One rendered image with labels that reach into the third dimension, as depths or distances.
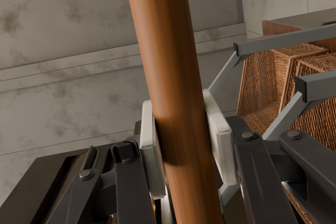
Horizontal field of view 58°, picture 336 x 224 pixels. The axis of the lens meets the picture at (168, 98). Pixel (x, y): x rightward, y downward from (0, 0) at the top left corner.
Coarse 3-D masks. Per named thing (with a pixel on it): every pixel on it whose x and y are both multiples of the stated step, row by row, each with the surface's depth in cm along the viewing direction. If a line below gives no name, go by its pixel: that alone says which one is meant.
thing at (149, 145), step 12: (144, 108) 19; (144, 120) 17; (144, 132) 15; (156, 132) 17; (144, 144) 14; (156, 144) 15; (144, 156) 14; (156, 156) 14; (156, 168) 14; (156, 180) 15; (156, 192) 15
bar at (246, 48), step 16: (288, 32) 104; (304, 32) 102; (320, 32) 102; (240, 48) 102; (256, 48) 103; (272, 48) 103; (304, 80) 57; (320, 80) 56; (304, 96) 57; (320, 96) 57; (288, 112) 59; (304, 112) 60; (272, 128) 60; (224, 192) 64
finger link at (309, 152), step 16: (288, 144) 12; (304, 144) 12; (320, 144) 12; (304, 160) 11; (320, 160) 11; (320, 176) 10; (304, 192) 12; (320, 192) 10; (304, 208) 12; (320, 208) 11
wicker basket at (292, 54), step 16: (288, 48) 128; (304, 48) 123; (320, 48) 118; (272, 64) 171; (288, 64) 115; (256, 80) 173; (272, 80) 173; (288, 80) 117; (240, 96) 175; (256, 96) 176; (272, 96) 176; (288, 96) 160; (240, 112) 179; (272, 112) 169; (256, 128) 162
